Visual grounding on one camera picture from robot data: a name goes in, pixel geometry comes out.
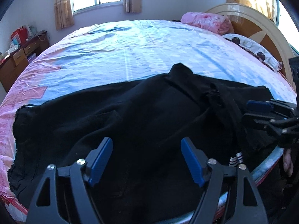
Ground black pants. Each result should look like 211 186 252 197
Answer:
8 64 277 223

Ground right hand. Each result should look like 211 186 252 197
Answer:
283 148 293 177

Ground patterned pillow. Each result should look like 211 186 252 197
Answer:
223 33 283 72

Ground cream wooden headboard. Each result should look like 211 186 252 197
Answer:
207 3 296 89

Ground pink folded blanket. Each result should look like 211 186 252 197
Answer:
180 12 234 35

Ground wooden desk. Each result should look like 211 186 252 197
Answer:
0 30 50 92

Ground blue pink bed sheet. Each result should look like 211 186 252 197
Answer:
1 20 296 222

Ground red gift bag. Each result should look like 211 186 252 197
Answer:
11 26 28 46

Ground left beige curtain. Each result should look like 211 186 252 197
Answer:
54 0 75 31

